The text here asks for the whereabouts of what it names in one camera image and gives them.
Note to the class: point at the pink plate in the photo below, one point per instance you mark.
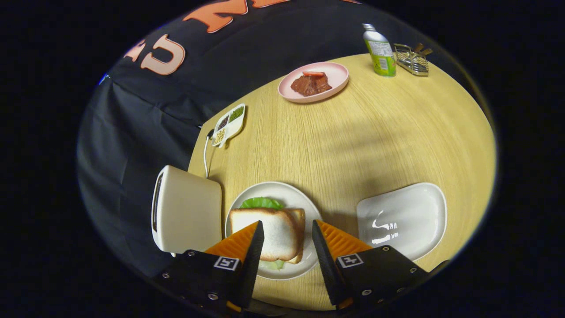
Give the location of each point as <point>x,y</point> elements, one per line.
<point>337,77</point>

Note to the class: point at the plain white bread slice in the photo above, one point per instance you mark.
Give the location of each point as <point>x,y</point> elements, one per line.
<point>276,234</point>

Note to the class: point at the silver bottle with green label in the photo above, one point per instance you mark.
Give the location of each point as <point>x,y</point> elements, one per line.
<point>382,55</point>

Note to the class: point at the red food strip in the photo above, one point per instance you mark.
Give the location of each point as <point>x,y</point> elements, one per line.
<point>313,73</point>

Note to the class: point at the toasted-edge bread slice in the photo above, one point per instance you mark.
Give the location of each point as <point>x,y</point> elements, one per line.
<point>301,234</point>

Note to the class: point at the glossy white squarish plate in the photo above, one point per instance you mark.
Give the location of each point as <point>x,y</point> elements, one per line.
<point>410,207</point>

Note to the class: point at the brown meat chunk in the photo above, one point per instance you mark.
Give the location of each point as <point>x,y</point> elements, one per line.
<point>311,85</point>

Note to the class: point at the white toaster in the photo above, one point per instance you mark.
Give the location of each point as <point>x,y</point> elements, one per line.
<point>190,212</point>

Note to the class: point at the white divided seasoning tray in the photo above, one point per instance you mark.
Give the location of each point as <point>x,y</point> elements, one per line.
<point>227,123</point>

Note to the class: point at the round white plate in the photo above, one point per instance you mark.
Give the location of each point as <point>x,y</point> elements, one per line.
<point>295,194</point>

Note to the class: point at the green lettuce leaf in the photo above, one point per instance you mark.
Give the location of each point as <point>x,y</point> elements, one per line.
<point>260,203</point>

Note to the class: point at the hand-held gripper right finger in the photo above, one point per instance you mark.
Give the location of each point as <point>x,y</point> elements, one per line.
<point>324,260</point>

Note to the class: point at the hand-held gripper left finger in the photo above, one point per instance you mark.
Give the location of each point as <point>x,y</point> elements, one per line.
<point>251,265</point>

